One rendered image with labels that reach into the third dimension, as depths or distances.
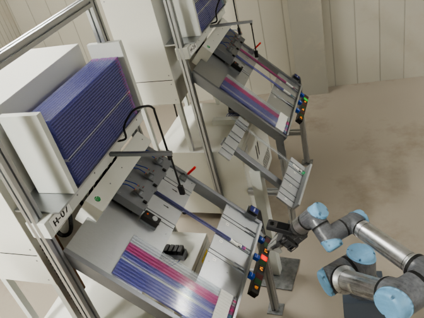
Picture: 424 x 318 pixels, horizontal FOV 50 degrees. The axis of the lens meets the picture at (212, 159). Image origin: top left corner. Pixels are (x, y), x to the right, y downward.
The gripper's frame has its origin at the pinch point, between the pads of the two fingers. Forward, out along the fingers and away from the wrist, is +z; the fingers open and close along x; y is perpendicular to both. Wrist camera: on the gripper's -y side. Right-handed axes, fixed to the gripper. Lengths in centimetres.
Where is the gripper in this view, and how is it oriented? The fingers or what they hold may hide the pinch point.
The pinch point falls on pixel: (267, 247)
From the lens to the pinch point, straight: 209.3
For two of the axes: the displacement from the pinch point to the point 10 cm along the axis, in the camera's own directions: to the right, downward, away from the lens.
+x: 2.8, -5.9, 7.6
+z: -4.8, 5.9, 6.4
